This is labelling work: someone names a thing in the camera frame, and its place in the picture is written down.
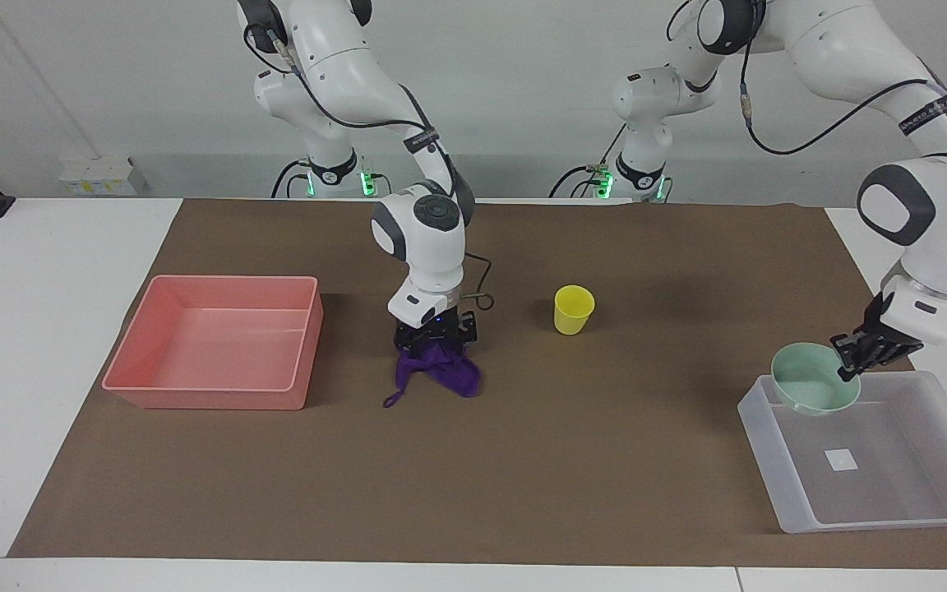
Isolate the pink plastic box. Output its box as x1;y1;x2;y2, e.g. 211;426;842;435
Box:
101;275;326;411

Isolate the yellow plastic cup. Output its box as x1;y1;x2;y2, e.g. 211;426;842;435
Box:
554;284;596;336

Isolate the clear plastic box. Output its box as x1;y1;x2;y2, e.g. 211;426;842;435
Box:
737;370;947;535

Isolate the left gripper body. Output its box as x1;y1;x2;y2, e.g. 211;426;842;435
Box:
862;289;924;364

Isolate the white wall socket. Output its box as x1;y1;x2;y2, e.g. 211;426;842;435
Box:
58;155;138;197

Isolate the light green bowl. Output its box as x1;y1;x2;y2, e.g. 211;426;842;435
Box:
770;342;863;418

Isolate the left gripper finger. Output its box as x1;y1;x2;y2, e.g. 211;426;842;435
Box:
838;349;892;383
829;329;879;359

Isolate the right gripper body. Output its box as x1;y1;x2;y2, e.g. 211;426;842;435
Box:
406;310;469;341

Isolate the purple cloth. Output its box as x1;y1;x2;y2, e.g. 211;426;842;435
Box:
382;340;483;409

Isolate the black cable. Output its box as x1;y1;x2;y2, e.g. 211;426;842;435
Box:
241;21;497;313
270;159;312;199
738;0;947;157
549;122;631;199

